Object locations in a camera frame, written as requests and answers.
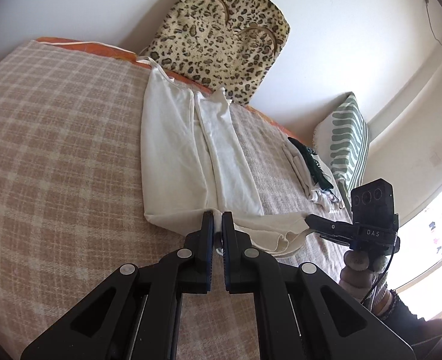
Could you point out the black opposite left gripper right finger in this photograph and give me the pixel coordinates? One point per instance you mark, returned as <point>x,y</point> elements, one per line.
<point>334,231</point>

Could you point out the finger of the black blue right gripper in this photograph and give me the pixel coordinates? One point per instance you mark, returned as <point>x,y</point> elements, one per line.
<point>301,313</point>

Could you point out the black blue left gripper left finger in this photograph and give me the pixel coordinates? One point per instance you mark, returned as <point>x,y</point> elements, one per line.
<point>134,313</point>

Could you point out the white camisole top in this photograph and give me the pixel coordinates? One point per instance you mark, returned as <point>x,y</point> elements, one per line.
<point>192,162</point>

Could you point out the black fuzzy sleeved forearm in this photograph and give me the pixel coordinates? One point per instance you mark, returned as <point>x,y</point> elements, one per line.
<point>421,334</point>

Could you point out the white folded clothes stack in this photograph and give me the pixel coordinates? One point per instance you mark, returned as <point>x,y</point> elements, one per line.
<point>328,200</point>

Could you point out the grey knitted gloved hand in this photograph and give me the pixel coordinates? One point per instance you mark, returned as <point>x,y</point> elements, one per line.
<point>359,274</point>

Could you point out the dark green folded garment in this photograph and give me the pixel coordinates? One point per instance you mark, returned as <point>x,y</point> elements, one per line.
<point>313,166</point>

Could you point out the green striped white pillow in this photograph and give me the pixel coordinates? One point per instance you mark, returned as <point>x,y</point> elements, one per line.
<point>342,142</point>

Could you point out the beige checked bed blanket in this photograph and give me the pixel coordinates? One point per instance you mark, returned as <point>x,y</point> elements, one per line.
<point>71,208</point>

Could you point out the leopard print cushion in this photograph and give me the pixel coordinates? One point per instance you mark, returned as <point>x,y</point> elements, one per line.
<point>221,43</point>

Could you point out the orange floral bed sheet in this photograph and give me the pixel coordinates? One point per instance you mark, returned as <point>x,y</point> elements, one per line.
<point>114,52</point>

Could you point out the black camera box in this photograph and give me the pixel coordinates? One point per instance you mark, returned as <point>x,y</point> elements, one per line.
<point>373,204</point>

